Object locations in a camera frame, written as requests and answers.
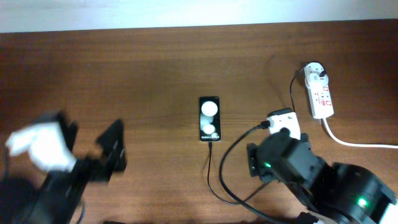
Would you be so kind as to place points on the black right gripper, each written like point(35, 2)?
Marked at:
point(256, 169)

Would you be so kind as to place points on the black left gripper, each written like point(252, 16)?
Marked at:
point(112, 149)

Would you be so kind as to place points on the black Galaxy flip phone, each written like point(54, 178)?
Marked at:
point(210, 119)

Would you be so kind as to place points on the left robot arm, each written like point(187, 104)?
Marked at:
point(56, 200)

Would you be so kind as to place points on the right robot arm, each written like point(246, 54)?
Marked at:
point(344, 193)

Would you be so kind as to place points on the white charger adapter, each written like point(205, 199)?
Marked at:
point(314, 80)

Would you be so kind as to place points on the white power strip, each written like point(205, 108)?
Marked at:
point(320, 98)

